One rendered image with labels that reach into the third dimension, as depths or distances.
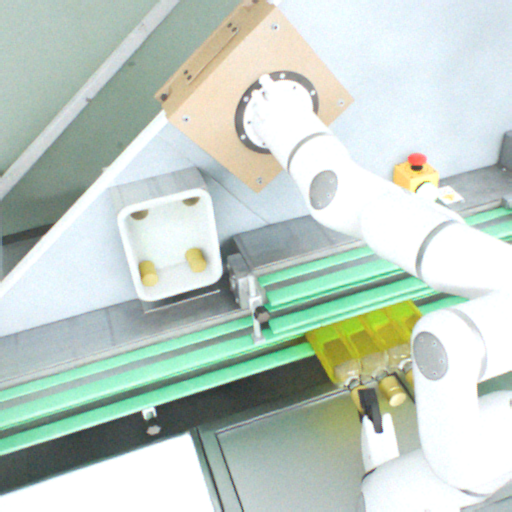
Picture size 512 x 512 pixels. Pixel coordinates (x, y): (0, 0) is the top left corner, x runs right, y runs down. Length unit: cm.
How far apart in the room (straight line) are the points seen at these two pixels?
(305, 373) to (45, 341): 57
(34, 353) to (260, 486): 51
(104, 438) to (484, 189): 98
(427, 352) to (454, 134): 85
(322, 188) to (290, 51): 29
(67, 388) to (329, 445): 52
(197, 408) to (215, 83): 71
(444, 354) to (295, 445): 68
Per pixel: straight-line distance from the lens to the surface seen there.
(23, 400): 128
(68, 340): 133
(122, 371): 126
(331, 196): 87
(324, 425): 133
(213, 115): 108
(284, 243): 129
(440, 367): 68
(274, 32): 106
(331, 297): 131
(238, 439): 132
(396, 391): 120
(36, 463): 144
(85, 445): 143
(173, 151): 120
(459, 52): 138
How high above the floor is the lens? 180
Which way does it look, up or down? 49 degrees down
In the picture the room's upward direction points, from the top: 150 degrees clockwise
